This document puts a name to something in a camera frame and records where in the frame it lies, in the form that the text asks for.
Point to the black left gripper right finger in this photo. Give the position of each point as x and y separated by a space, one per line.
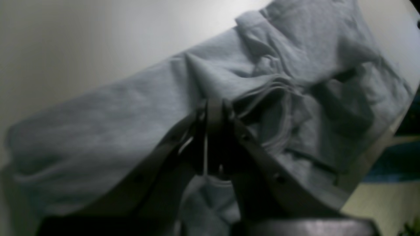
271 201

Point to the grey T-shirt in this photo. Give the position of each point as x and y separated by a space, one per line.
305 77

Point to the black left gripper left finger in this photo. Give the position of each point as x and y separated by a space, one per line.
146 202

